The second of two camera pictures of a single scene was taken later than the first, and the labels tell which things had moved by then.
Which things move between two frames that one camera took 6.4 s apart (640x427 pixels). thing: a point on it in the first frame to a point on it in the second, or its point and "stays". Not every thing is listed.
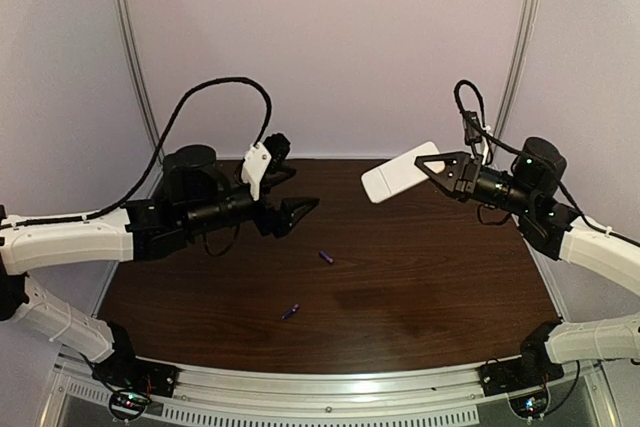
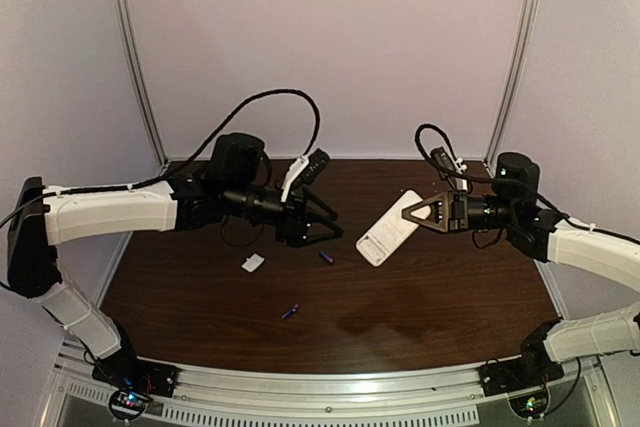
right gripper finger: [455, 164] to [438, 218]
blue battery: [326, 257] stays
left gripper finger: [275, 175] to [316, 205]
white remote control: [399, 173] to [391, 230]
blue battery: [294, 309] stays
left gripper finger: [293, 208] to [321, 231]
